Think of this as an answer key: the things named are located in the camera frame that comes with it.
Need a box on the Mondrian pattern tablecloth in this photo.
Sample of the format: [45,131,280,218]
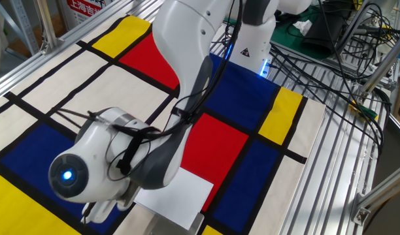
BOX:
[0,14,327,235]

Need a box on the perforated steel angle strut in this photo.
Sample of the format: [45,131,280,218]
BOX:
[0,0,41,57]

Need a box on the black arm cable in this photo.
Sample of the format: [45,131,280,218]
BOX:
[51,0,245,182]

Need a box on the green cutting mat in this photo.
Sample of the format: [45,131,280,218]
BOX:
[271,0,364,61]

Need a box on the yellow green cable tag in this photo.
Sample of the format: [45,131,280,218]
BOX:
[348,99,380,121]

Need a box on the red white Chinese sign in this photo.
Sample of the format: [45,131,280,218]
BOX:
[65,0,113,19]

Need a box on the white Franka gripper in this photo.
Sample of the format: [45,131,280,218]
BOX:
[81,195,137,225]

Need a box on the black velcro strap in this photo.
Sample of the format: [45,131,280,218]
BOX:
[116,126,161,176]

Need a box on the aluminium frame post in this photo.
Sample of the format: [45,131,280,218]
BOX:
[359,31,400,96]
[34,0,59,55]

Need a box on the crumpled white tissue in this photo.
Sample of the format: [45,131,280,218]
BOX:
[292,19,314,37]

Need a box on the black pouch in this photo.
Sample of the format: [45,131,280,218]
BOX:
[300,8,348,55]

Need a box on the white paper sheet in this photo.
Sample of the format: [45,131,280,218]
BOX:
[133,166,214,231]

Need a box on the aluminium beam with bracket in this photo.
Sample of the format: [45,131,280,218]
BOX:
[349,159,400,227]

